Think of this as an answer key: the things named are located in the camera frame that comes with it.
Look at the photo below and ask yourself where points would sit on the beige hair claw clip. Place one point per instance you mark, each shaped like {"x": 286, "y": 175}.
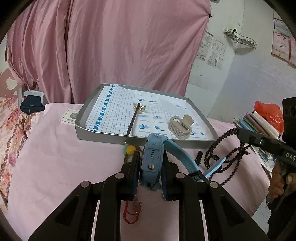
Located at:
{"x": 181, "y": 127}

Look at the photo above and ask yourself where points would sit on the pink curtain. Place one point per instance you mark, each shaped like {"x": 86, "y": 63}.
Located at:
{"x": 68, "y": 48}

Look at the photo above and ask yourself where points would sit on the blue kids smartwatch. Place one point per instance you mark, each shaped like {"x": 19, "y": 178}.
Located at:
{"x": 152, "y": 161}

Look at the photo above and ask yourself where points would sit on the wire wall basket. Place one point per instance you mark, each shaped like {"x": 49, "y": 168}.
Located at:
{"x": 237, "y": 38}

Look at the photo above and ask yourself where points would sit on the stack of books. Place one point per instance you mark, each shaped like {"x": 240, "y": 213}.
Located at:
{"x": 256, "y": 123}

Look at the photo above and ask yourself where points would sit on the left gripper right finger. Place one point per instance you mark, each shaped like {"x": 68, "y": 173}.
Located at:
{"x": 170, "y": 182}

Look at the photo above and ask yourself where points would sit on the red plastic bag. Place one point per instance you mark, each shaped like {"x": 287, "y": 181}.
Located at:
{"x": 272, "y": 113}

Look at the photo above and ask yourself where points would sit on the right hand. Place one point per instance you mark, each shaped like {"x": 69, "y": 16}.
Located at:
{"x": 276, "y": 187}

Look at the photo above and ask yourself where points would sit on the gold flower brooch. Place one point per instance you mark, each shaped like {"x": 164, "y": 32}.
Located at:
{"x": 138, "y": 108}

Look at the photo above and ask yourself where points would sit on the floral quilt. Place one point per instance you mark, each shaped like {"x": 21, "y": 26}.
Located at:
{"x": 16, "y": 127}

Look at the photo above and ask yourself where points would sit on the grey jewelry tray box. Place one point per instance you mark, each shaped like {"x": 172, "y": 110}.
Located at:
{"x": 87, "y": 135}

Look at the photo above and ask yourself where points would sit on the dark blue bag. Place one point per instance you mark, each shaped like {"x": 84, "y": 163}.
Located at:
{"x": 33, "y": 102}

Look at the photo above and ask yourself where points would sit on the pink bed sheet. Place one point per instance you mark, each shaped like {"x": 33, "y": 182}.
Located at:
{"x": 53, "y": 162}

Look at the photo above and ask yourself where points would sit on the black hair stick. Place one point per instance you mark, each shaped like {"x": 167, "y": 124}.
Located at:
{"x": 132, "y": 121}

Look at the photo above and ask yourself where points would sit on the pink certificate on wall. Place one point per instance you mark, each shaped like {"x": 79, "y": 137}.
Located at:
{"x": 281, "y": 46}

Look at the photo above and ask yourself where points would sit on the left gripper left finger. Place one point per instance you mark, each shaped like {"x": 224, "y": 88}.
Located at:
{"x": 131, "y": 172}

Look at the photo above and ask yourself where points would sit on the white grid paper liner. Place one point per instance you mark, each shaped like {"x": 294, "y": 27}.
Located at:
{"x": 113, "y": 111}

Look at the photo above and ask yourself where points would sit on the paper sheets on wall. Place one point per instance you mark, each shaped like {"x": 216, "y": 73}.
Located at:
{"x": 212, "y": 51}

